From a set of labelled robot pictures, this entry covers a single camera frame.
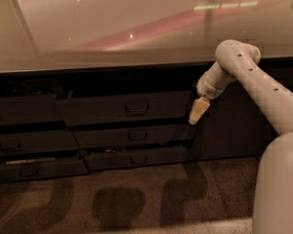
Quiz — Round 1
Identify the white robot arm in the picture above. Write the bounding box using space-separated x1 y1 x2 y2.
188 40 293 234

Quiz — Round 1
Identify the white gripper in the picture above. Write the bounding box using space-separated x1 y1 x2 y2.
188 62 235 125

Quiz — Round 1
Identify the dark drawer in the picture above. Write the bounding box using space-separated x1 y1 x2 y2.
0 157 88 182
74 124 196 149
84 145 188 172
0 95 62 126
0 130 78 156
58 91 194 126

